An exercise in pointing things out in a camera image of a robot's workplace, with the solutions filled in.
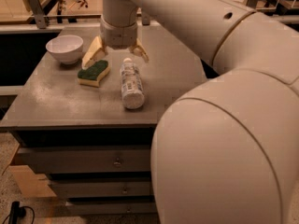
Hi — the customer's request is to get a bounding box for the white ceramic bowl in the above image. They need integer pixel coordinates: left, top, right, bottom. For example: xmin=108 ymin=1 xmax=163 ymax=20
xmin=46 ymin=35 xmax=83 ymax=64

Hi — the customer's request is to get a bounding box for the top grey drawer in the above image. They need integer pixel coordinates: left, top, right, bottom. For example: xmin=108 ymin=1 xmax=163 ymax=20
xmin=17 ymin=147 xmax=150 ymax=174

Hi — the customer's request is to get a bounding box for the bottom grey drawer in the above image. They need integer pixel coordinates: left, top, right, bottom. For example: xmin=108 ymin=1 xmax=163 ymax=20
xmin=65 ymin=199 xmax=157 ymax=216

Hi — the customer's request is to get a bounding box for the black power cable plug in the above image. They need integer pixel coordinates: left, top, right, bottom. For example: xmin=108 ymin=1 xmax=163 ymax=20
xmin=2 ymin=201 xmax=36 ymax=224

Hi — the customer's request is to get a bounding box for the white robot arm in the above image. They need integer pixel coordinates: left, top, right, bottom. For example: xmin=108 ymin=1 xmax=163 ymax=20
xmin=101 ymin=0 xmax=299 ymax=224

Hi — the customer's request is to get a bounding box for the grey drawer cabinet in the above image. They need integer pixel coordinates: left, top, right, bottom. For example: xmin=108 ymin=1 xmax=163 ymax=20
xmin=1 ymin=25 xmax=205 ymax=204

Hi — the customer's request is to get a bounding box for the grey drawer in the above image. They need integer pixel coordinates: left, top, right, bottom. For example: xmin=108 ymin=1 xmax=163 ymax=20
xmin=50 ymin=179 xmax=152 ymax=199
xmin=65 ymin=199 xmax=157 ymax=216
xmin=17 ymin=147 xmax=150 ymax=174

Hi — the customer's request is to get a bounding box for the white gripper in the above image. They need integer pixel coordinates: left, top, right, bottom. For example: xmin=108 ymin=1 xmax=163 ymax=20
xmin=81 ymin=17 xmax=149 ymax=69

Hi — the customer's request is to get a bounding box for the green yellow sponge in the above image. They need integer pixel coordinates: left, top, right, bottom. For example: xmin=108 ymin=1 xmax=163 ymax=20
xmin=78 ymin=60 xmax=110 ymax=87

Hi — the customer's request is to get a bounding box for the left metal bracket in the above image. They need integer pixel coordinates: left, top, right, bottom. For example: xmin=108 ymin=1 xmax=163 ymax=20
xmin=28 ymin=0 xmax=48 ymax=29

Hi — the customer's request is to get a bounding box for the middle grey drawer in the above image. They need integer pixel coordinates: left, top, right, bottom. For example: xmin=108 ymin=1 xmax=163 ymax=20
xmin=50 ymin=179 xmax=152 ymax=199

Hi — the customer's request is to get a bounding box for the blue labelled plastic bottle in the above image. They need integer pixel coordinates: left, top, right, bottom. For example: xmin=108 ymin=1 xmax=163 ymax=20
xmin=120 ymin=58 xmax=145 ymax=109

